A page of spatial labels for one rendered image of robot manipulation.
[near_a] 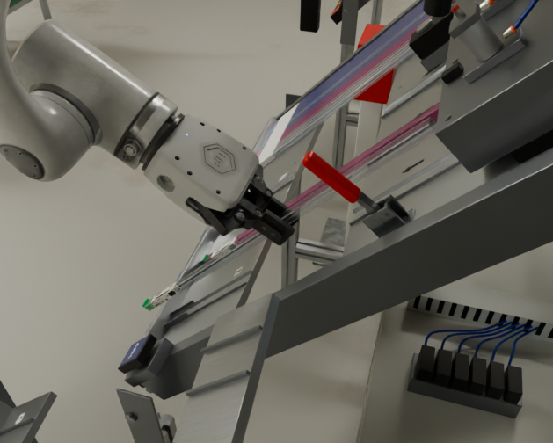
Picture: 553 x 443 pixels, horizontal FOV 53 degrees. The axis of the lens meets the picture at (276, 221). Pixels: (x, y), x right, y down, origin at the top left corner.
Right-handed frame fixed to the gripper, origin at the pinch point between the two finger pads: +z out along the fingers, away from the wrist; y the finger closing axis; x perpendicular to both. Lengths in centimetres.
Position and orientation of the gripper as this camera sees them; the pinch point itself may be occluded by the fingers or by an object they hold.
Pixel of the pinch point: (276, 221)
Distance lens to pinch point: 63.1
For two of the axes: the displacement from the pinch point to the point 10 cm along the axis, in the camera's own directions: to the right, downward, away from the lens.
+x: -5.2, 5.2, 6.8
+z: 8.1, 5.6, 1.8
